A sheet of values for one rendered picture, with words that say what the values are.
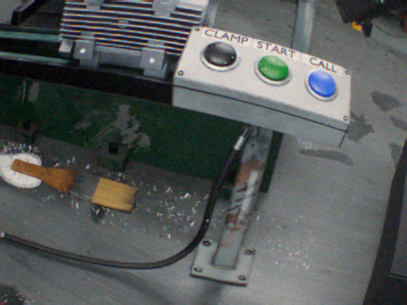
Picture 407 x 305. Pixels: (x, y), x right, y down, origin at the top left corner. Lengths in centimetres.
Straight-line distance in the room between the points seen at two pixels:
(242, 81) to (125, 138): 33
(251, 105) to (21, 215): 35
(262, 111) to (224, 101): 3
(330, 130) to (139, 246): 29
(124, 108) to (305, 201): 28
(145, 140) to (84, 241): 20
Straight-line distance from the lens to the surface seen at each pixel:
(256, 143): 64
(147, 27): 77
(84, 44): 80
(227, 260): 74
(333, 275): 78
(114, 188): 83
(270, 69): 58
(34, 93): 90
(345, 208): 90
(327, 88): 59
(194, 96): 60
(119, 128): 87
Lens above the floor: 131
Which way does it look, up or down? 33 degrees down
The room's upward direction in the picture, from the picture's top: 11 degrees clockwise
